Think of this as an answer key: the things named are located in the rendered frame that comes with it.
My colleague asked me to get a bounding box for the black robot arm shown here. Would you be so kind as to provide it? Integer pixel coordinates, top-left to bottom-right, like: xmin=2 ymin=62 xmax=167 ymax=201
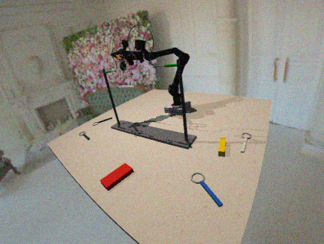
xmin=127 ymin=39 xmax=189 ymax=106

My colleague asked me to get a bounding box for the yellow rectangular block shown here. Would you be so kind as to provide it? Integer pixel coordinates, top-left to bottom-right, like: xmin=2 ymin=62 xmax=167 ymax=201
xmin=218 ymin=138 xmax=226 ymax=156

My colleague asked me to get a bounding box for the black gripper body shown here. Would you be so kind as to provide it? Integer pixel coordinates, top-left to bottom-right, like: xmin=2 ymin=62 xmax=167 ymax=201
xmin=120 ymin=39 xmax=128 ymax=71

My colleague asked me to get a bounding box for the grey loop with blue handle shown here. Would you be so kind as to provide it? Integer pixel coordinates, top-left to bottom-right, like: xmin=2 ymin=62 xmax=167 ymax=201
xmin=191 ymin=173 xmax=223 ymax=207

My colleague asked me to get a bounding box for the red rectangular block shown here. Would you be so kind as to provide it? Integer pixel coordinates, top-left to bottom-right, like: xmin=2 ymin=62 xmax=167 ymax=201
xmin=100 ymin=163 xmax=134 ymax=191

